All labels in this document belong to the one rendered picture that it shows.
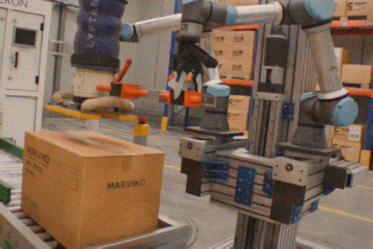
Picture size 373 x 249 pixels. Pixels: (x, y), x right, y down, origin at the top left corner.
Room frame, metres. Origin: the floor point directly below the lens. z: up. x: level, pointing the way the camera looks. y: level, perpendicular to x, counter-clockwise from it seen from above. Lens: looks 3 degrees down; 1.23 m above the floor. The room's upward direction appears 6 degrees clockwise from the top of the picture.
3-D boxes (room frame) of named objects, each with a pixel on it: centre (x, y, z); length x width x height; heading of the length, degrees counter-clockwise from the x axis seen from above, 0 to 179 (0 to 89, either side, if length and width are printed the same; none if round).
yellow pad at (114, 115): (1.74, 0.20, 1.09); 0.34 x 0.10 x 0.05; 40
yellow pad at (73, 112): (1.62, 0.34, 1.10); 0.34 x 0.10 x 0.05; 40
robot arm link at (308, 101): (1.54, -0.70, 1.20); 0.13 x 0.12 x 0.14; 16
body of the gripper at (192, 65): (1.24, -0.11, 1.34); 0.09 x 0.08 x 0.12; 39
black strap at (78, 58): (1.69, 0.27, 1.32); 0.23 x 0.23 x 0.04
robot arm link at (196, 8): (1.24, -0.11, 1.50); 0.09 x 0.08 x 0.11; 106
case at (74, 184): (1.68, 0.26, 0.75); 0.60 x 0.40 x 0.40; 40
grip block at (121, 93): (1.49, 0.11, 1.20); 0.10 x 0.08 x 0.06; 130
